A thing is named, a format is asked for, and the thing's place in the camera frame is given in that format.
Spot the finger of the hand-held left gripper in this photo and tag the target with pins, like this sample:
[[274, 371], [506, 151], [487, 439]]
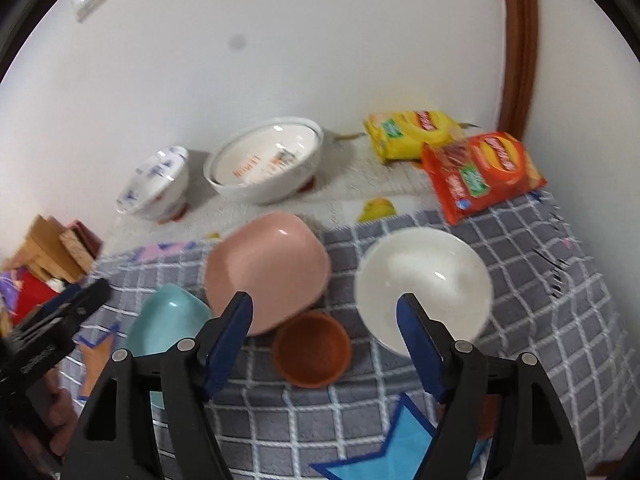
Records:
[[40, 357], [85, 297]]

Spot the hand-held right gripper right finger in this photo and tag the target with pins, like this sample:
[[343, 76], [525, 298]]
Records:
[[420, 350]]

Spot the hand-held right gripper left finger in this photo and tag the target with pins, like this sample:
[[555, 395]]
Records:
[[231, 342]]

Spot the teal square bowl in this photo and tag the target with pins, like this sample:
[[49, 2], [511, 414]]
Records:
[[165, 315]]

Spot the plain white bowl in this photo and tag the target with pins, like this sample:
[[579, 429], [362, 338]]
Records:
[[425, 275]]

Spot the small brown bowl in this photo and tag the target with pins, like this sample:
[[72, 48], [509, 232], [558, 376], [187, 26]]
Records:
[[312, 345]]

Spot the pink square bowl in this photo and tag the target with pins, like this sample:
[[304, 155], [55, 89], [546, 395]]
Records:
[[265, 265]]

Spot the red bag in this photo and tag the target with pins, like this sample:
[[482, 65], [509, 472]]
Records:
[[35, 295]]

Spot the red box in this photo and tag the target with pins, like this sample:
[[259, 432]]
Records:
[[87, 237]]

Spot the grey checked tablecloth with stars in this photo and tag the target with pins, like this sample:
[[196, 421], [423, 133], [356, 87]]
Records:
[[525, 270]]

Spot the blue patterned white bowl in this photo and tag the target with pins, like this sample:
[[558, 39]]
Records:
[[150, 180]]

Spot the large white bowl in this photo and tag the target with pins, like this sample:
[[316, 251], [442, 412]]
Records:
[[270, 191]]

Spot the white lace fruit-print tablecloth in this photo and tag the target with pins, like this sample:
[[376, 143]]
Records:
[[340, 190]]

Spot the white bowl with orange print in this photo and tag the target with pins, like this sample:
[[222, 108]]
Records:
[[260, 160]]

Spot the orange snack packet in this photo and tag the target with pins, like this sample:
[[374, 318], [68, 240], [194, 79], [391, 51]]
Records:
[[480, 175]]

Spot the yellow snack packet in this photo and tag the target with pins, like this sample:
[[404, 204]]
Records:
[[410, 135]]

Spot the brown wooden door frame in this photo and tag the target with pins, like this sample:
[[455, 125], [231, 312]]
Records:
[[520, 50]]

